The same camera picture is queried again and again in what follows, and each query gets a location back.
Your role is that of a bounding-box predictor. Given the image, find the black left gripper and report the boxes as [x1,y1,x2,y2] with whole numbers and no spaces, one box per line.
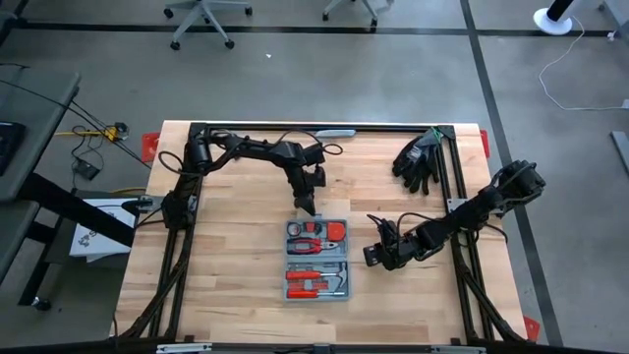
[283,156,317,217]

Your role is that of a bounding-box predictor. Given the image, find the red plastic box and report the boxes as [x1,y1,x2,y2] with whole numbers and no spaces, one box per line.
[326,220,348,243]

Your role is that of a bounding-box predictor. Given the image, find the red-handled pliers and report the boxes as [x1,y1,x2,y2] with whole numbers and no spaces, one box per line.
[286,237,341,256]

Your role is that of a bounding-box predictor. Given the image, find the grey plastic tool case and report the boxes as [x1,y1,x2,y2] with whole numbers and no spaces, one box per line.
[283,212,352,303]

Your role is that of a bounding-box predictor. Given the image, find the grey utility knife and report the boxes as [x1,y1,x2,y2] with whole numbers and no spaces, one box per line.
[314,129,358,140]

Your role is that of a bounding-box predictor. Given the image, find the black work gloves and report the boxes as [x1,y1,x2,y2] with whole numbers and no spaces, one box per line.
[391,128,446,197]

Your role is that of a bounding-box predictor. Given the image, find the grey office chair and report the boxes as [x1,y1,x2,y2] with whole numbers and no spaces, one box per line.
[321,0,380,29]

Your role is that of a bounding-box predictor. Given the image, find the white printed box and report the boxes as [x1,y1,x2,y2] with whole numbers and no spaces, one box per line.
[68,197,138,263]

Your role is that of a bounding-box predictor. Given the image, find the office chair base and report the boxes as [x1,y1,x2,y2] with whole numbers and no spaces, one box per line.
[163,0,255,51]

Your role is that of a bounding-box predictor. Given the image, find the black power adapter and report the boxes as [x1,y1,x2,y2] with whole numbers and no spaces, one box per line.
[73,159,102,181]

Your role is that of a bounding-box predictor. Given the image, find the grey floor plate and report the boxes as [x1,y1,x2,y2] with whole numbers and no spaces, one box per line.
[610,130,629,174]

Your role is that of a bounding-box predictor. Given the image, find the white round floor stand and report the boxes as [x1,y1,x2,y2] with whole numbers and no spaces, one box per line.
[533,0,587,36]

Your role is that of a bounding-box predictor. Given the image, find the large grey side table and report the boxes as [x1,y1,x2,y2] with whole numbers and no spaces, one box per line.
[0,66,83,204]

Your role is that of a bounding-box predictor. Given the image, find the small grey side table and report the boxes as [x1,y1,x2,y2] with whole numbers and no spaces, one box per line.
[0,199,41,286]

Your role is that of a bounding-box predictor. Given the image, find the black keyboard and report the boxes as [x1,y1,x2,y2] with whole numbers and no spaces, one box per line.
[0,121,29,177]

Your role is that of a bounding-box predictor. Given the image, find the grey furniture corner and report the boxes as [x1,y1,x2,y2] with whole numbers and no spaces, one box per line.
[598,0,629,38]

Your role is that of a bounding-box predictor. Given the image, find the black right camera cable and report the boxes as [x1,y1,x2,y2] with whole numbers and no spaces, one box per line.
[367,212,397,243]

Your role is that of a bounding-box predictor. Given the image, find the black camera cable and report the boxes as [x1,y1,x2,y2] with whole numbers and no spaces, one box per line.
[367,212,397,243]
[314,142,345,157]

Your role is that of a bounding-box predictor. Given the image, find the black right forearm cable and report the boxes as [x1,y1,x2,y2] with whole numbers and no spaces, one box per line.
[395,210,444,233]

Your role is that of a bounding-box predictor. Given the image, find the black left camera cable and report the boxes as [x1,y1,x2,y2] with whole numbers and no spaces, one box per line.
[314,142,345,157]

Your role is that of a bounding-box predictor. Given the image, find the black metal rig frame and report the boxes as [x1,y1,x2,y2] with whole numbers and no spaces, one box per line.
[115,121,532,348]

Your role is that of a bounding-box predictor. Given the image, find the silver frame bracket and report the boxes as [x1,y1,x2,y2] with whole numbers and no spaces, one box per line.
[430,345,487,354]
[155,342,213,354]

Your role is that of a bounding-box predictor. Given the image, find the black left base cable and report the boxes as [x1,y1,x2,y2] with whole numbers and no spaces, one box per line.
[157,148,192,177]

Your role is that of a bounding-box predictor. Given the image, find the silver arm base bracket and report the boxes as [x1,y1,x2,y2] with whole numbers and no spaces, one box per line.
[139,195,166,213]

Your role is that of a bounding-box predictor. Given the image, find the yellow extension cable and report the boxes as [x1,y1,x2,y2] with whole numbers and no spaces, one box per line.
[54,125,130,143]

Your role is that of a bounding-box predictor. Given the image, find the black desk leg frame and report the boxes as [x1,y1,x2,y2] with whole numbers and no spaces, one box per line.
[18,171,137,312]

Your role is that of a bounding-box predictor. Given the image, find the white floor cable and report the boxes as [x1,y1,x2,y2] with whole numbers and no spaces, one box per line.
[539,17,629,112]

